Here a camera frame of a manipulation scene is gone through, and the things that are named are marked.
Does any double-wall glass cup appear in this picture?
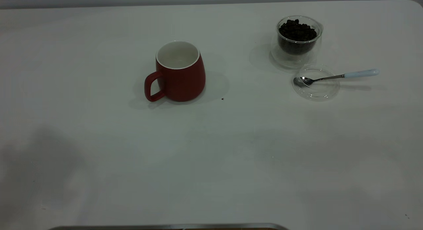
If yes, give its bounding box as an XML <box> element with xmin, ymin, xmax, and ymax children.
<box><xmin>270</xmin><ymin>16</ymin><xmax>324</xmax><ymax>70</ymax></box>

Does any clear round lid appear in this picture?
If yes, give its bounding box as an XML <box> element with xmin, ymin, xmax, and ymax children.
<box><xmin>292</xmin><ymin>65</ymin><xmax>340</xmax><ymax>101</ymax></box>

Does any red ceramic mug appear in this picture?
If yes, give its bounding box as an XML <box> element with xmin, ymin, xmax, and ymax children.
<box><xmin>144</xmin><ymin>41</ymin><xmax>206</xmax><ymax>102</ymax></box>

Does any metal spoon light blue handle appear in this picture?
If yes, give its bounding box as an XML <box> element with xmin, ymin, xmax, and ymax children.
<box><xmin>293</xmin><ymin>69</ymin><xmax>380</xmax><ymax>88</ymax></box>

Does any roasted coffee beans pile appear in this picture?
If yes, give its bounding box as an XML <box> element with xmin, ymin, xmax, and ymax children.
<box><xmin>279</xmin><ymin>19</ymin><xmax>318</xmax><ymax>55</ymax></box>

